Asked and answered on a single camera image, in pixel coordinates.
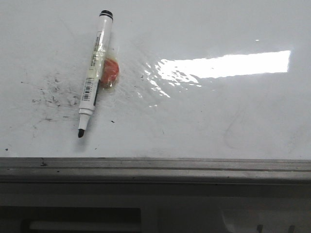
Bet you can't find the grey aluminium whiteboard frame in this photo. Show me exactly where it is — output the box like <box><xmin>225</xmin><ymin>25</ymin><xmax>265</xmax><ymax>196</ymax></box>
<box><xmin>0</xmin><ymin>158</ymin><xmax>311</xmax><ymax>184</ymax></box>

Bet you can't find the white whiteboard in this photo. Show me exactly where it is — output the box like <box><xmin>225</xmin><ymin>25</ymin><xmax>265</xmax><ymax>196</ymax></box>
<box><xmin>0</xmin><ymin>0</ymin><xmax>311</xmax><ymax>160</ymax></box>

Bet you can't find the white black-tip whiteboard marker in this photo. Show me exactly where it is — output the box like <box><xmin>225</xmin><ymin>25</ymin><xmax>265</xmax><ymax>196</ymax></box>
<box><xmin>78</xmin><ymin>10</ymin><xmax>113</xmax><ymax>138</ymax></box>

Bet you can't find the red round magnet taped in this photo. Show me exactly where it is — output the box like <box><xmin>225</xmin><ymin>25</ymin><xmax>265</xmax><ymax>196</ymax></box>
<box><xmin>100</xmin><ymin>58</ymin><xmax>119</xmax><ymax>89</ymax></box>

